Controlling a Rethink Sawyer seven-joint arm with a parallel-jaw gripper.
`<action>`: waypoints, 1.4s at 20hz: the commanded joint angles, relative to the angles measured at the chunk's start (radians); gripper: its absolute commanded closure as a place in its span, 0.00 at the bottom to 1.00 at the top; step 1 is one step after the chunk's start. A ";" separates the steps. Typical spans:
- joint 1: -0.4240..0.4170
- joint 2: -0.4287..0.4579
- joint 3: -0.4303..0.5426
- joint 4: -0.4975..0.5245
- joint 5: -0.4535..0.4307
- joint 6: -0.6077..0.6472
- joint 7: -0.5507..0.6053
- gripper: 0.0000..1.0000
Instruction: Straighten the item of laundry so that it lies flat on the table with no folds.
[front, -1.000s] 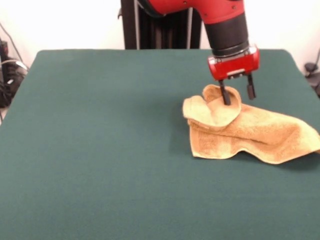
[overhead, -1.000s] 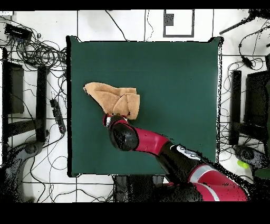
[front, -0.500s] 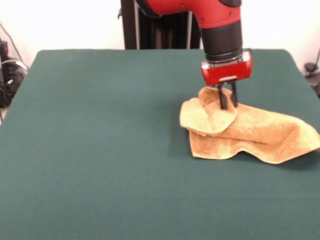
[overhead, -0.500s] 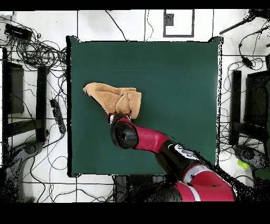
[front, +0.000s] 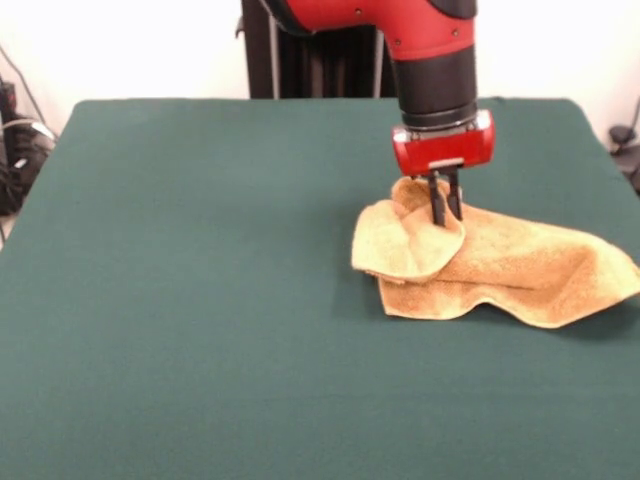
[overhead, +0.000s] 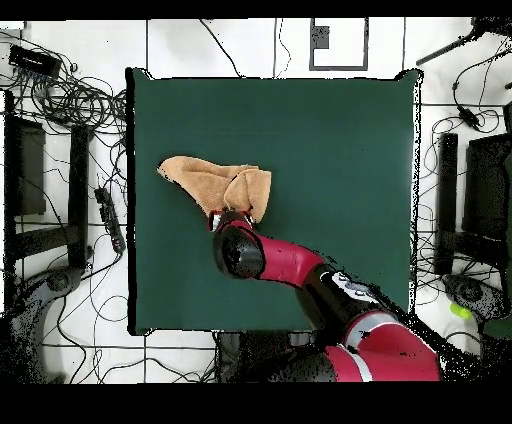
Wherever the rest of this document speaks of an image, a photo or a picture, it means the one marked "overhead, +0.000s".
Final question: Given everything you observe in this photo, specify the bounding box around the grey square floor frame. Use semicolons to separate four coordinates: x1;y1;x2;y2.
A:
308;17;370;72

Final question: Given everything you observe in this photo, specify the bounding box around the black tripod pole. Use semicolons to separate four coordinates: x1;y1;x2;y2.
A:
415;16;512;67

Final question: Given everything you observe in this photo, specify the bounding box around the dark green floor object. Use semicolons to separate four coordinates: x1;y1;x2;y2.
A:
481;317;512;341

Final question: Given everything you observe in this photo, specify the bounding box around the yellow-green ball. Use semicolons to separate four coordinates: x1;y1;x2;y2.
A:
449;302;474;320

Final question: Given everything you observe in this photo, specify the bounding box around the black metal frame stand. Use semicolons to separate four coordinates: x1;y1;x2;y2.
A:
3;90;95;273
434;101;512;275

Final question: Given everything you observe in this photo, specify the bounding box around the black cable tangle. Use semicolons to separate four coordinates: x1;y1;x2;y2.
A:
0;31;129;139

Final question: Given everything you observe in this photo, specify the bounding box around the black power adapter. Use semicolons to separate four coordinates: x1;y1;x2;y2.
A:
457;105;481;131

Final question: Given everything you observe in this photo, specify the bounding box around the dark green table cloth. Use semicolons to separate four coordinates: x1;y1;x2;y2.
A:
125;67;424;336

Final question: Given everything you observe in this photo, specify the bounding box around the black network switch box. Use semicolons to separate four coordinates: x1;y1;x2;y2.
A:
8;43;63;78

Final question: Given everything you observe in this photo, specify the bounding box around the grey black chair base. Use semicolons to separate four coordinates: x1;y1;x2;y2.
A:
0;265;83;383
441;273;512;381

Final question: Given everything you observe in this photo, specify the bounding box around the black power strip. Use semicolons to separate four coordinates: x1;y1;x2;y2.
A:
94;186;126;254

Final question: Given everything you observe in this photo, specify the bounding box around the orange terry towel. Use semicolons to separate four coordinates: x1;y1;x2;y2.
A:
156;155;272;224

